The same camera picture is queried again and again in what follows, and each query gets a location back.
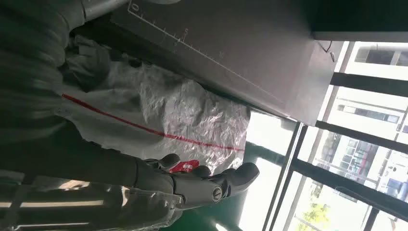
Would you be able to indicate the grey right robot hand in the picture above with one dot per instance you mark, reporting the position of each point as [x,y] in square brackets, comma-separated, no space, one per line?
[95,172]

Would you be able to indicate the grey inbound machine platform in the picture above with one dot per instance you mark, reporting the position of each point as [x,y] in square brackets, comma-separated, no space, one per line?
[239,47]

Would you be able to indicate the black inbound machine column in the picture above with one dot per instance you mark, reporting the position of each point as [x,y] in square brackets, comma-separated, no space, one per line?
[357,16]

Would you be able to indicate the dark window frame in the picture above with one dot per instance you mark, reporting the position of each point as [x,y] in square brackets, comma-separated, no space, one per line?
[350,186]

